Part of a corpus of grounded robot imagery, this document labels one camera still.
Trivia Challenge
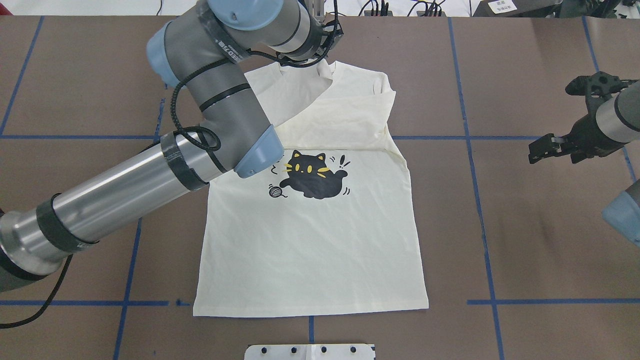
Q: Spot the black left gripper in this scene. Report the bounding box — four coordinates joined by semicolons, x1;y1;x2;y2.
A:
278;16;345;67

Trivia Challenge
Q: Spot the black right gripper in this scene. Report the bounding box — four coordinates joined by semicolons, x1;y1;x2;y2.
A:
528;71;639;165

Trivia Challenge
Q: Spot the cream long-sleeve cat shirt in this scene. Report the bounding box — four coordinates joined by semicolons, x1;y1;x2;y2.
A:
192;61;429;318

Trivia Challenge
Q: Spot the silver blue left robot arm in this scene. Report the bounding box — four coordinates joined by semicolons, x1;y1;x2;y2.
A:
0;0;344;292

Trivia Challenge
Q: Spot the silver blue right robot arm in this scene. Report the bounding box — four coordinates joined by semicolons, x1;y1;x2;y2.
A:
528;71;640;246

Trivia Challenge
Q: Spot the black box with label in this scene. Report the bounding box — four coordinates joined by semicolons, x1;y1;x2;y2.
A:
471;0;563;18

